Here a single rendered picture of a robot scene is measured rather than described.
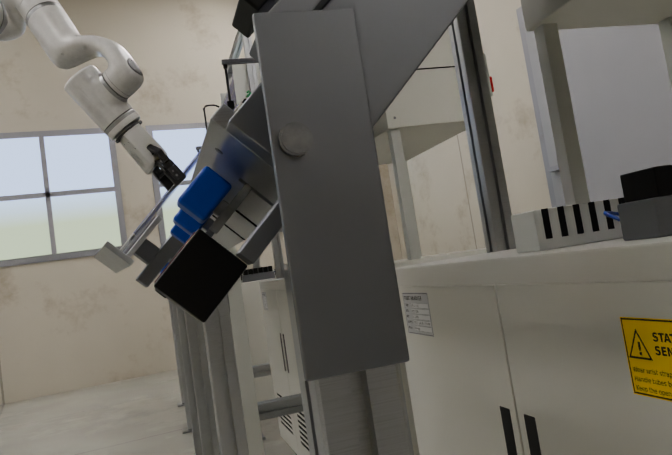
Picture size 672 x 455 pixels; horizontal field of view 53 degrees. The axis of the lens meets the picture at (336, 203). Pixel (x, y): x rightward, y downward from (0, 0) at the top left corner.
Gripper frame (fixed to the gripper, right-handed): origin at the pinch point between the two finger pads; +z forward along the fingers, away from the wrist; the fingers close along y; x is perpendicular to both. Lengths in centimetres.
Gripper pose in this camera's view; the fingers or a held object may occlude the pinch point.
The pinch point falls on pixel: (175, 182)
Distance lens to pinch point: 159.5
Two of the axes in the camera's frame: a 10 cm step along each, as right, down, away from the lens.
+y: 3.8, -1.4, -9.1
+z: 6.5, 7.4, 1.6
